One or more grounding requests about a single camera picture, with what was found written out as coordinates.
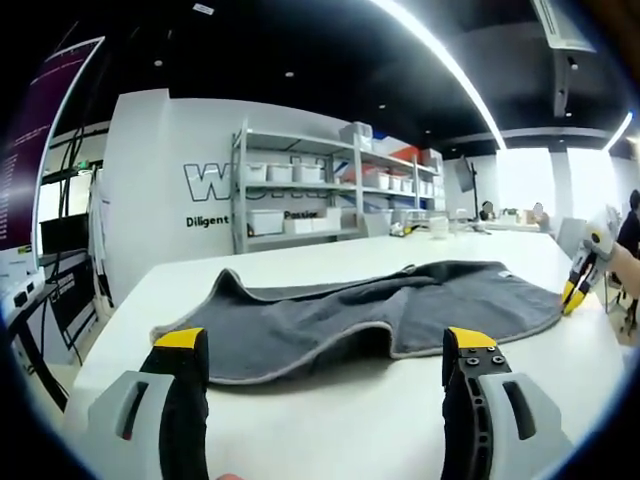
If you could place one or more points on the computer monitor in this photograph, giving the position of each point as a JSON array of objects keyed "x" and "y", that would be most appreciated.
[{"x": 40, "y": 150}]

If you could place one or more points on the black screen on stand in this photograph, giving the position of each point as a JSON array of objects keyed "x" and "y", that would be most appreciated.
[{"x": 467, "y": 175}]

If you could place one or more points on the grey towel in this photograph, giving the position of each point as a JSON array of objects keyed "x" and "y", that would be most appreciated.
[{"x": 350, "y": 315}]

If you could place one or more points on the long ceiling light strip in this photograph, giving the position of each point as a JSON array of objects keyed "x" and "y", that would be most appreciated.
[{"x": 450, "y": 65}]

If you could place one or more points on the grey metal shelving rack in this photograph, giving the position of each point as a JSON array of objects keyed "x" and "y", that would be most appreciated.
[{"x": 357, "y": 165}]

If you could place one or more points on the white stand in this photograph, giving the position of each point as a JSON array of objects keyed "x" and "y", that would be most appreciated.
[{"x": 97, "y": 225}]

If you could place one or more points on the short ceiling light strip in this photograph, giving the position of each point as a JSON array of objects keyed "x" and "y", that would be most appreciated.
[{"x": 620, "y": 131}]

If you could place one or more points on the row of white storage boxes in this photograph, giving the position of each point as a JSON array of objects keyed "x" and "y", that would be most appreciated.
[{"x": 300, "y": 172}]

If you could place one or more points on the ceiling air vent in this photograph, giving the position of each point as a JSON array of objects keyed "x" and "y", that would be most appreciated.
[{"x": 565, "y": 22}]

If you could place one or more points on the person's left hand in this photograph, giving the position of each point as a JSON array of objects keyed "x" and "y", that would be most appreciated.
[{"x": 230, "y": 477}]

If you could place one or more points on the small yellow black object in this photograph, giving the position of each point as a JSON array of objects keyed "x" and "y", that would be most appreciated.
[{"x": 400, "y": 230}]

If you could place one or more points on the small equipment desk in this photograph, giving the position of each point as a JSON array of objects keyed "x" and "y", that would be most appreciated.
[{"x": 75, "y": 300}]

